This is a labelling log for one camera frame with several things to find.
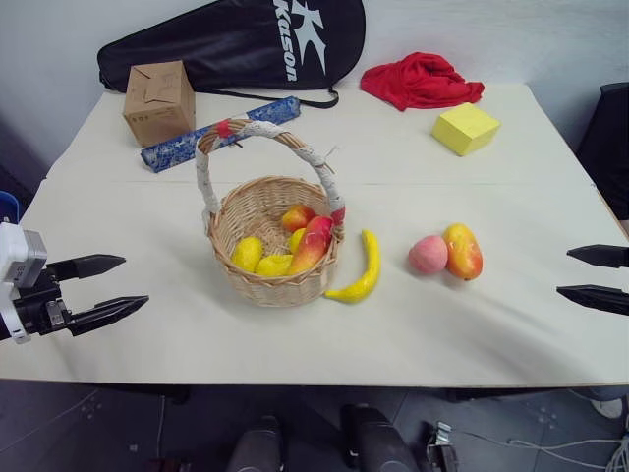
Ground yellow lemon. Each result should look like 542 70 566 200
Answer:
254 253 296 278
230 236 264 272

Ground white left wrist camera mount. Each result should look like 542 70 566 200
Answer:
0 221 49 345

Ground pink peach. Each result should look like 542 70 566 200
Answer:
408 234 450 274

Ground white floor cable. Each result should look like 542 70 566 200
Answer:
460 426 629 472

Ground yellow banana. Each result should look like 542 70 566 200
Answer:
323 228 382 305

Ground dark rounded shape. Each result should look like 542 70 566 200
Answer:
227 415 285 472
340 402 420 472

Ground blue white patterned long box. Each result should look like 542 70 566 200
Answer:
139 95 303 176

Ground black chair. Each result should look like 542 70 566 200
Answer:
573 82 629 223

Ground brown cardboard box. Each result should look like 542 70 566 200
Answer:
122 60 198 148

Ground red orange peach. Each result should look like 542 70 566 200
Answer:
281 204 317 234

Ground black racket bag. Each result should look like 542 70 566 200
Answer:
96 0 368 108

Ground blue container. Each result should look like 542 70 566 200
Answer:
0 190 22 223

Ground wicker basket with handle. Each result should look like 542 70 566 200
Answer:
194 117 349 309

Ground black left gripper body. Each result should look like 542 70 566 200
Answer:
13 267 76 340

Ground long red yellow mango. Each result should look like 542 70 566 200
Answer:
285 228 330 277

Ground white shoe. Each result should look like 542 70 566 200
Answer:
589 394 626 420

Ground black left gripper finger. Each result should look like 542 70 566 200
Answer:
67 294 150 338
46 254 127 283

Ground yellow-red apple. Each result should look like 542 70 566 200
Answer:
287 227 309 255

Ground metal clamp on floor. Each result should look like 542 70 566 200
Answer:
425 420 462 472

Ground red cloth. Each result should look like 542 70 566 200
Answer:
360 50 486 113

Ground yellow foam block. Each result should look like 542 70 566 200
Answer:
431 101 502 158

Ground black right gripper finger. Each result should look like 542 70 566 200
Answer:
566 243 629 269
555 283 629 318

